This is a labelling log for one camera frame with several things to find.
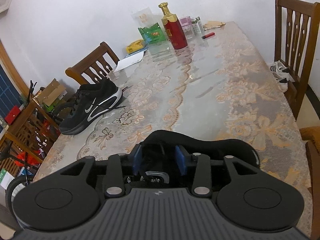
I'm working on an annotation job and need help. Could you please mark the green snack packet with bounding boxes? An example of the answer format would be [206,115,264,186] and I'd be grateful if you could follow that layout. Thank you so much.
[138,23,167,44]

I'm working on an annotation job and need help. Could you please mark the white striped sneaker on chair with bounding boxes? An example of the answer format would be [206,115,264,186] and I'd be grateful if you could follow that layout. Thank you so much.
[269,61,294,93]

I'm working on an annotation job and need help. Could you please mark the black bicycle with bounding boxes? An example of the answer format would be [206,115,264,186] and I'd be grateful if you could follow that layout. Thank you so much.
[1,82,74,216]

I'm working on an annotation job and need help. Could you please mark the red box on windowsill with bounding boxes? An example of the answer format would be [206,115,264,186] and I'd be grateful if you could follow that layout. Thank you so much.
[4,105,21,125]

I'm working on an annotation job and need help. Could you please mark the white green box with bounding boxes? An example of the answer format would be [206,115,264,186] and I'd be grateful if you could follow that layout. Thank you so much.
[0,168,15,190]

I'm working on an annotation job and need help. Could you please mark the cardboard box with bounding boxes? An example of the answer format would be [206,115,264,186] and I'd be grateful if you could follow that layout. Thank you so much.
[33,79,67,112]

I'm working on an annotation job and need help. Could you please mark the yellow packet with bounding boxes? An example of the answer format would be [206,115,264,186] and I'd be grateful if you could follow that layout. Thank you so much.
[126,40,146,54]

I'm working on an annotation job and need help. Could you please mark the brown wooden chair right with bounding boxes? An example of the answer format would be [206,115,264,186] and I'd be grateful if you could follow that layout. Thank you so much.
[65,42,119,85]

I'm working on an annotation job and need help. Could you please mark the brown wooden chair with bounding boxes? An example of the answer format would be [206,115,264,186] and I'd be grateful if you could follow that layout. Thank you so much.
[274,0,319,118]
[1,102,60,163]
[65,42,119,85]

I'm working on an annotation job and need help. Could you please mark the brown wooden chair far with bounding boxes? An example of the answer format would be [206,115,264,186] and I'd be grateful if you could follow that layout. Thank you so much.
[1,102,60,163]

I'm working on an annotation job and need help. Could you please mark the brown wooden chair near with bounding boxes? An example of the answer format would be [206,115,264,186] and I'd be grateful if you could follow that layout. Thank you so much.
[274,0,319,118]

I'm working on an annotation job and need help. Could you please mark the floral lace tablecloth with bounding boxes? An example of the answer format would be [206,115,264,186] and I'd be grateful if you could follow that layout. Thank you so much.
[36,22,312,235]

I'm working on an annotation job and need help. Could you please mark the red liquor bottle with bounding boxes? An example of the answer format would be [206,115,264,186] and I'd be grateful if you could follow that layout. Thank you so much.
[158,2,188,50]

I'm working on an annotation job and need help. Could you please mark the red lighter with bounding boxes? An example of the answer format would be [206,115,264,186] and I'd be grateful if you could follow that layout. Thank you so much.
[202,32,215,40]

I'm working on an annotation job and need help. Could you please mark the small white bottle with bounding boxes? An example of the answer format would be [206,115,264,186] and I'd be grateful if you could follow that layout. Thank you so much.
[191,16,204,35]

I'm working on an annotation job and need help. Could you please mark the black sneaker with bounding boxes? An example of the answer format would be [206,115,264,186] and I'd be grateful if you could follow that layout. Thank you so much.
[59,77,123,135]
[123,129,260,188]

